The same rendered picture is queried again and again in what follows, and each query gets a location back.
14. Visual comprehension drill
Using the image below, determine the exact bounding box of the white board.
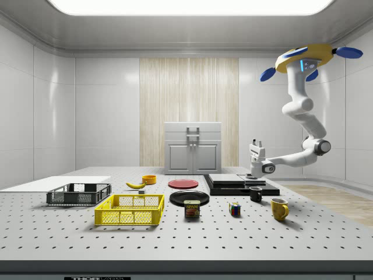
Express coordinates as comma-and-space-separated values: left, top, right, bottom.
0, 176, 112, 193

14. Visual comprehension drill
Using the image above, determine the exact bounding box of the black plate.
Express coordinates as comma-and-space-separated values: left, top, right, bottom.
169, 190, 211, 207

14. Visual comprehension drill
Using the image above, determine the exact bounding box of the dark grey basket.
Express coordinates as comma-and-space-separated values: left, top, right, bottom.
46, 183, 112, 207

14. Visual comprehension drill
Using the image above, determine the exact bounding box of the flat-sided can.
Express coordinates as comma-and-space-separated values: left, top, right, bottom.
184, 199, 201, 219

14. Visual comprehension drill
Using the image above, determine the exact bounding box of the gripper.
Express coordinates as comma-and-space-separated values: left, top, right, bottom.
248, 139, 266, 162

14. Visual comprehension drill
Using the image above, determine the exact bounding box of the drone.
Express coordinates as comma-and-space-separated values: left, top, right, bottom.
259, 43, 364, 83

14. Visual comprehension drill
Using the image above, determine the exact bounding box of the red plate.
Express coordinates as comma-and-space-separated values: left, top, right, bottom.
168, 178, 199, 190

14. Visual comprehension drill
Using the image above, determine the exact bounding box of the yellow basket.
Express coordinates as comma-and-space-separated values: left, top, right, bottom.
94, 194, 166, 227

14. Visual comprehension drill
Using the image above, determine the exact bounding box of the black stove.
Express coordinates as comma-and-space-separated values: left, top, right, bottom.
203, 173, 281, 197

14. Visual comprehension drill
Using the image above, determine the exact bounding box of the black mug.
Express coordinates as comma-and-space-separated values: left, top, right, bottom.
249, 186, 263, 203

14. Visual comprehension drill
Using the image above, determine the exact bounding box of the white cabinet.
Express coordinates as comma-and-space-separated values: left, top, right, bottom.
164, 121, 222, 176

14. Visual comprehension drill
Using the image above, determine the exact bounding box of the yellow mug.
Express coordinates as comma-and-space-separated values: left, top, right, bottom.
270, 198, 290, 221

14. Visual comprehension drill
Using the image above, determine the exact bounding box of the puzzle cube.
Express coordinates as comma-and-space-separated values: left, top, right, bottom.
228, 202, 242, 217

